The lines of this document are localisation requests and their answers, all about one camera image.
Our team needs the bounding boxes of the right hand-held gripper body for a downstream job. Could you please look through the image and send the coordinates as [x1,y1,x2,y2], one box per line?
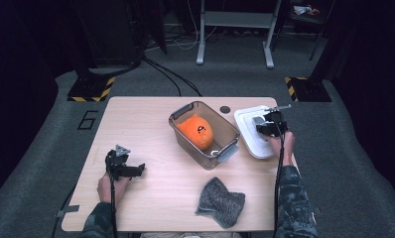
[263,104,293,139]

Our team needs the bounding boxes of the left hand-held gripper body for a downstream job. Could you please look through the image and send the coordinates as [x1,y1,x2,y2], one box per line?
[105,144,140,181]

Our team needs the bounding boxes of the white box lid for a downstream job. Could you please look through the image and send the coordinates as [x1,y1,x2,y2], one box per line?
[233,104,286,160]

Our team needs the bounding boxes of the grey translucent storage box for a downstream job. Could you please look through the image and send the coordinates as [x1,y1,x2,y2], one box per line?
[168,100,241,171]

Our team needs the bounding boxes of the orange plush toy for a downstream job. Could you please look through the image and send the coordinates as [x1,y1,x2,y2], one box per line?
[176,113,215,152]

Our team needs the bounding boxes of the grey fluffy cloth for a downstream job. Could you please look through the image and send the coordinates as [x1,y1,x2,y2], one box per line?
[195,177,246,230]

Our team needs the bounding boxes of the person's right hand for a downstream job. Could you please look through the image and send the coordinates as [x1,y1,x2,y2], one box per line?
[268,131,297,168]

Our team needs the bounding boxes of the person's left hand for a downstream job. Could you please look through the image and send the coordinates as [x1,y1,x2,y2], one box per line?
[96,172,132,204]

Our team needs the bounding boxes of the black striped stand base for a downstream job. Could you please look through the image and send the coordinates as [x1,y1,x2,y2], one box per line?
[284,76,332,103]
[66,76,116,103]

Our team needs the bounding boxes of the dark side table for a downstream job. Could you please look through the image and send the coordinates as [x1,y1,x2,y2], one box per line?
[272,0,330,61]

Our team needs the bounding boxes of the white metal stand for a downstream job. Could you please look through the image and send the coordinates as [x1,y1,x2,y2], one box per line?
[196,0,283,69]

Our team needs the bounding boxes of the small colourful clutter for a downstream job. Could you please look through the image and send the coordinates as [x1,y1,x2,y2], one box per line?
[293,4,321,17]

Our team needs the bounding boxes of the dark equipment cart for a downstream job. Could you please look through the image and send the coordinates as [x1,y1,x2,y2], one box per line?
[70,0,169,78]

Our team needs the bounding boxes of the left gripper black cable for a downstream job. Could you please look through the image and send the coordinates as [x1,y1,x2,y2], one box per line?
[108,175,119,238]

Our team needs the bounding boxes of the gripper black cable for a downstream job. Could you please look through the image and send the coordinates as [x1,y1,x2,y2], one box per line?
[273,122,287,234]
[108,175,119,238]

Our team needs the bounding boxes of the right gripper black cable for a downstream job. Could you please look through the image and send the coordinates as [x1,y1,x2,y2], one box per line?
[273,122,287,234]

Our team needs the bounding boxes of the black floor cable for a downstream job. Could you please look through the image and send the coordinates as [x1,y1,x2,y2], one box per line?
[145,59,203,97]
[142,59,183,97]

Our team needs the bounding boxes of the white floor cables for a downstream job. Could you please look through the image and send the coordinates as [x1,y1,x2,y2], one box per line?
[145,0,219,52]

